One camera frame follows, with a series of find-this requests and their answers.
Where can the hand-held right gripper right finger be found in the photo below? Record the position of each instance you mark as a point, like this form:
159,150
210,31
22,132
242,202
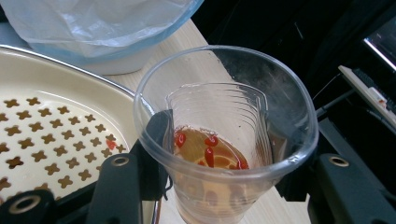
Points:
342,189

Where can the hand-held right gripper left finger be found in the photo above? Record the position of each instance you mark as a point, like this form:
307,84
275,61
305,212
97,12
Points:
121,186

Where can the orange tea with red berries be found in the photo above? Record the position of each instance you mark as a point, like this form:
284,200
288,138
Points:
214,154

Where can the cream bin with perforated strainer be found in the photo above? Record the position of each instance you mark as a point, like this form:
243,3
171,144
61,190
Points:
62,90

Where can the clear plastic cup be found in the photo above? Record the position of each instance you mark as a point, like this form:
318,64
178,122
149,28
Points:
227,102

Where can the small red berry piece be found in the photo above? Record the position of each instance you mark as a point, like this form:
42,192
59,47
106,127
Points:
110,144

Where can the white and grey trash bin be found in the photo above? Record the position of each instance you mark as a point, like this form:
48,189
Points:
130,59

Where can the bright grey screen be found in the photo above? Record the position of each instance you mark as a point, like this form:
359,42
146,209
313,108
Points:
384,45

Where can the white plastic bin liner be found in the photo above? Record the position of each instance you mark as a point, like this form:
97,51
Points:
93,25

